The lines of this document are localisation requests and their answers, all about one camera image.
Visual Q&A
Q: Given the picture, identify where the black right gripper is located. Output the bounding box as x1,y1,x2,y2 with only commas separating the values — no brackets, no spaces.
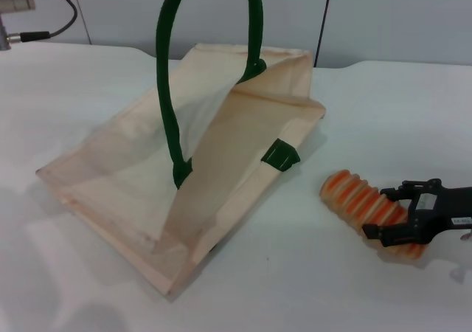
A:
361,179,472,249

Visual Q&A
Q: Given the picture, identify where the orange striped bread loaf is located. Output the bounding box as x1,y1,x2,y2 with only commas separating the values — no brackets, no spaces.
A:
319,168,429,261

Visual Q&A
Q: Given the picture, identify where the cream handbag with green handle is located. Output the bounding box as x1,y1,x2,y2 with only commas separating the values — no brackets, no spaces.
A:
35,0,327,304

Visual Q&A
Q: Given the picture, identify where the thin dark background pole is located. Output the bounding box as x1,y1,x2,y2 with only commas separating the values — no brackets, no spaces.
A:
314,0,335,69

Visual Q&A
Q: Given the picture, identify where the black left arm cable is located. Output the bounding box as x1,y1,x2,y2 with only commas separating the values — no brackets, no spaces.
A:
7,0,79,44

